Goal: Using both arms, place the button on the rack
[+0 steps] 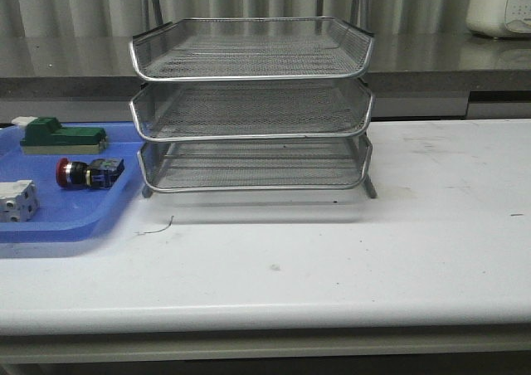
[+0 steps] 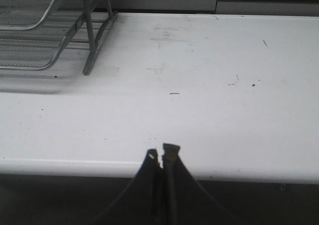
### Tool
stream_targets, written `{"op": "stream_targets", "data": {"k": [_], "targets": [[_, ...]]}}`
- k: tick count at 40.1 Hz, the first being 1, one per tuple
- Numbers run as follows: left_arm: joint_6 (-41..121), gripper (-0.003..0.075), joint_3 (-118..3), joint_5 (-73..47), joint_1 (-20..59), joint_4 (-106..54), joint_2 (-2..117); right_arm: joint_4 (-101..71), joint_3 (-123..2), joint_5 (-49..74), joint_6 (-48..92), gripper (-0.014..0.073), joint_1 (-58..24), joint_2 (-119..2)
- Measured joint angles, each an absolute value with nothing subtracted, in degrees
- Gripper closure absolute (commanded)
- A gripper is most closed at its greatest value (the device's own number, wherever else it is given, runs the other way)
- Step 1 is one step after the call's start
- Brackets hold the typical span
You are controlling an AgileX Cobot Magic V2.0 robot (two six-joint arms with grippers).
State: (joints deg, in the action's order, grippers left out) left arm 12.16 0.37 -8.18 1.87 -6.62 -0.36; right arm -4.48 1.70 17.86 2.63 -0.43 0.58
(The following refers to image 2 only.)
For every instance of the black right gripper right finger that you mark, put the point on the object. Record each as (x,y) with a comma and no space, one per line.
(185,200)

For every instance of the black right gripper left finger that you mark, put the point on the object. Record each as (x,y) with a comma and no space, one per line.
(135,204)

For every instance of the silver mesh tray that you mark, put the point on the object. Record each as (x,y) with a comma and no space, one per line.
(24,15)
(39,49)

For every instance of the grey stone counter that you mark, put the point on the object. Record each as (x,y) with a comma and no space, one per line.
(253,7)

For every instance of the silver metal rack frame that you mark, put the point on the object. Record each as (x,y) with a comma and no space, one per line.
(94,29)

